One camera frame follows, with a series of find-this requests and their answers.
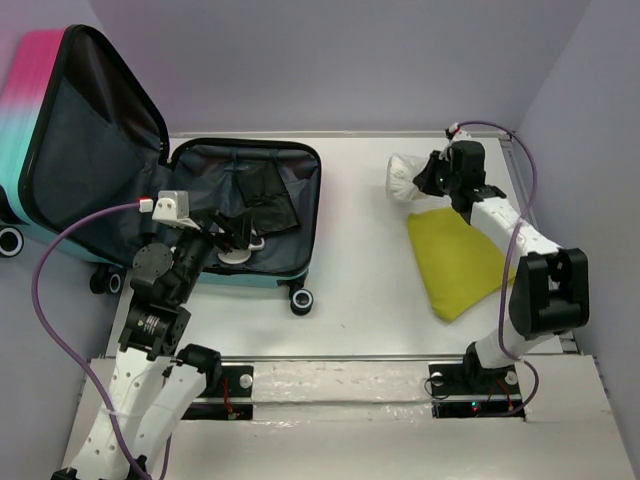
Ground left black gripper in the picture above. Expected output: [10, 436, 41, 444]
[175, 204, 256, 301]

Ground white ceramic mug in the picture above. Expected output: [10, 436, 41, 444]
[217, 237, 266, 265]

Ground black pouch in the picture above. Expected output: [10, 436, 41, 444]
[235, 162, 300, 237]

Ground white bag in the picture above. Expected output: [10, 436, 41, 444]
[385, 153, 428, 203]

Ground yellow cloth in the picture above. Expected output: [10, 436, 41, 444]
[407, 208, 505, 323]

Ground pink and teal suitcase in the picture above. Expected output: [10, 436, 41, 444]
[1, 25, 322, 315]

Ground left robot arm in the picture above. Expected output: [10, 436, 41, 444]
[52, 211, 251, 479]

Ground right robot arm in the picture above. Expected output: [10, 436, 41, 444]
[413, 140, 590, 392]

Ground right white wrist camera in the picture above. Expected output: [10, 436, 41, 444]
[445, 122, 472, 144]

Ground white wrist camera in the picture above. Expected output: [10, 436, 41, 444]
[152, 190, 189, 226]
[445, 122, 472, 144]

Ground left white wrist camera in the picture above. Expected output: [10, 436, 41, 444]
[152, 190, 189, 226]

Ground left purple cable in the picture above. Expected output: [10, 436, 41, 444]
[30, 198, 174, 480]

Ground purple cable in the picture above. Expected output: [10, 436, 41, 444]
[30, 198, 174, 480]
[462, 118, 542, 416]

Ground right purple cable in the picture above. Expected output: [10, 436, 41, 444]
[462, 118, 542, 416]

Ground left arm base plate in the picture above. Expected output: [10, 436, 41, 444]
[182, 364, 254, 421]

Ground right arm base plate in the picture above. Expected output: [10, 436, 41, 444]
[423, 363, 525, 419]

